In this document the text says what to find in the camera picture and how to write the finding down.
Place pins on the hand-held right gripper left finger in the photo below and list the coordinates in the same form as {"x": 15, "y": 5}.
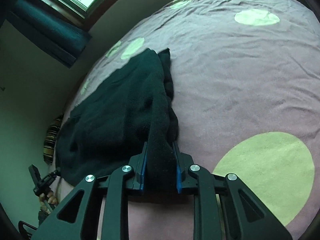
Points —
{"x": 142, "y": 177}

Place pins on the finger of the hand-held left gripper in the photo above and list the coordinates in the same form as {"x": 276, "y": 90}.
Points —
{"x": 45, "y": 180}

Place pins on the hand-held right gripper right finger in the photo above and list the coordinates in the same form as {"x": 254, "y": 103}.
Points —
{"x": 178, "y": 180}

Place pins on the black sweater white feather print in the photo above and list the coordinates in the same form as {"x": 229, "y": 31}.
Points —
{"x": 112, "y": 105}

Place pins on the person's left hand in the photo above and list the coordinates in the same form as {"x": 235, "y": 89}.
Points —
{"x": 53, "y": 200}

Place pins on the striped yellow black pillow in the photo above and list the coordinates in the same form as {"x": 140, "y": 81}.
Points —
{"x": 51, "y": 140}

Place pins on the pink bed sheet green dots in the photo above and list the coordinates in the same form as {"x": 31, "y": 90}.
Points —
{"x": 225, "y": 92}

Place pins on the teal curtain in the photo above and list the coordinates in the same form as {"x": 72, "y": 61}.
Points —
{"x": 55, "y": 35}

